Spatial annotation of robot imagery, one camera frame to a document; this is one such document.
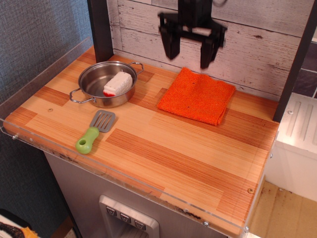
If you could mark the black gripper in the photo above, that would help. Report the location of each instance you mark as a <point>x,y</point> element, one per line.
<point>191,14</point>

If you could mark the orange knitted cloth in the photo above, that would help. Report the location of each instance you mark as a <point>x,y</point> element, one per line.
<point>198,97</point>

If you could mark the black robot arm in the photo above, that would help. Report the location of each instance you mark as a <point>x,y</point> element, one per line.
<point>197,34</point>

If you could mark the white toy food block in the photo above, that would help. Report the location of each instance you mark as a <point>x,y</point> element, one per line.
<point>118,85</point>

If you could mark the white toy sink unit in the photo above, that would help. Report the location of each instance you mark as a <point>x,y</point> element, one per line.
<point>292,164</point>

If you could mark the grey toy kitchen cabinet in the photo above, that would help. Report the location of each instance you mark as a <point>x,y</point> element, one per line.
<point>82,190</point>

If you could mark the silver dispenser button panel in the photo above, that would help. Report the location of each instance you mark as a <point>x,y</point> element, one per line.
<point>125,218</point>

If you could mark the clear acrylic table guard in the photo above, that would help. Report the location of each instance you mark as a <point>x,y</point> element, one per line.
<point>208,173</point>

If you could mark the black orange object bottom left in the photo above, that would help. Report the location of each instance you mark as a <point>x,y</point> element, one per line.
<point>11,226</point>

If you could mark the dark left frame post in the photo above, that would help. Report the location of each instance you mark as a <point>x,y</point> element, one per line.
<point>100,27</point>

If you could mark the dark frame post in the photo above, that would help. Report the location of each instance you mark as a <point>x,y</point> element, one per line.
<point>297,63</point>
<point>100,27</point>

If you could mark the metal pot with handles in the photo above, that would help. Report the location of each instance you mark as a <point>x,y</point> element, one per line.
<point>93,79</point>

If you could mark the dark right frame post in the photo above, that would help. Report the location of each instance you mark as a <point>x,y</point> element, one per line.
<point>297,63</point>

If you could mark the green handled grey spatula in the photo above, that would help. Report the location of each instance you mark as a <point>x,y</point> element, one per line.
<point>101,122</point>

